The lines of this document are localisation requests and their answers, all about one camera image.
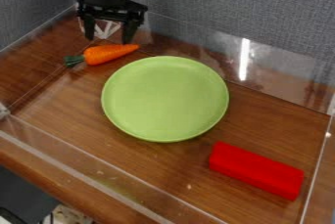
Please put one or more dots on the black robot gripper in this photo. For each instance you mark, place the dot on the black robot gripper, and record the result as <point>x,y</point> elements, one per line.
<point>129,13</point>

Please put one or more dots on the light green round plate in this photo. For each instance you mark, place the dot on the light green round plate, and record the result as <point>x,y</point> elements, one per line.
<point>166,99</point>

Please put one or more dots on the clear acrylic corner bracket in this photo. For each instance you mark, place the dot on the clear acrylic corner bracket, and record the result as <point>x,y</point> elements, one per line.
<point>105,28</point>

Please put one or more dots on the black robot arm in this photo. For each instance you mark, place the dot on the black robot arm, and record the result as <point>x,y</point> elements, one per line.
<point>125,11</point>

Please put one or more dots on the red rectangular block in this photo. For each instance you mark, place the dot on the red rectangular block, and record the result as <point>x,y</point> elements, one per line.
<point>270,175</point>

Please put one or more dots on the orange toy carrot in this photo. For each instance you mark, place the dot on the orange toy carrot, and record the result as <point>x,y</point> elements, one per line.
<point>101,54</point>

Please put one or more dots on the clear acrylic enclosure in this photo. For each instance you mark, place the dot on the clear acrylic enclosure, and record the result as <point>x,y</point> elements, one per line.
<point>123,180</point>

